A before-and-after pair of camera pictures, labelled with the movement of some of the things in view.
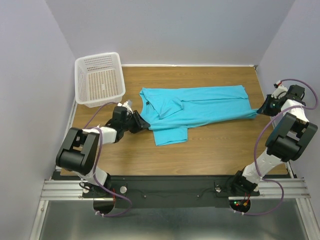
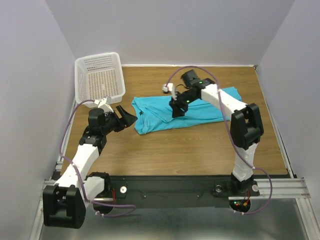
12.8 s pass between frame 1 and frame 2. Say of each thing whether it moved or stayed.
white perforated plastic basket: stayed
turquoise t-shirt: moved
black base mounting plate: stayed
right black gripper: moved
